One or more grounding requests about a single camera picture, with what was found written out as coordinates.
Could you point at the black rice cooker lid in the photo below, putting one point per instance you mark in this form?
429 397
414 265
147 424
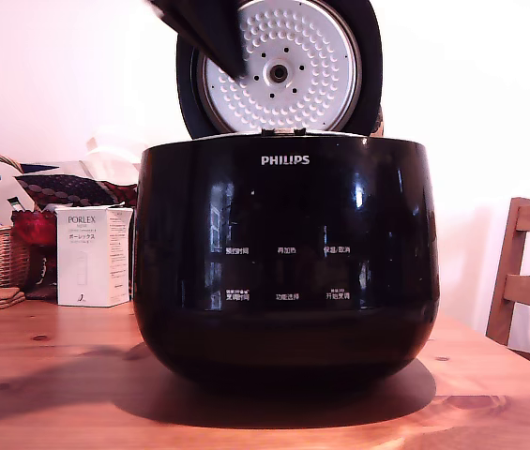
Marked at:
292 65

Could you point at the black Philips rice cooker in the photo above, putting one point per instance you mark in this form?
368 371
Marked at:
288 225

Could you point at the dark patterned cushion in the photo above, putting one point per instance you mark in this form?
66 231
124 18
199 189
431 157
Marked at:
67 187

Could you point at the white Porlex box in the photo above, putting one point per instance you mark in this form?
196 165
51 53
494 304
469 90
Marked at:
87 255

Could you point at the red glass bowl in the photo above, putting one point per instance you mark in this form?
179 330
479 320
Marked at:
32 227

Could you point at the wooden chair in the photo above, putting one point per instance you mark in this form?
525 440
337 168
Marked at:
527 286

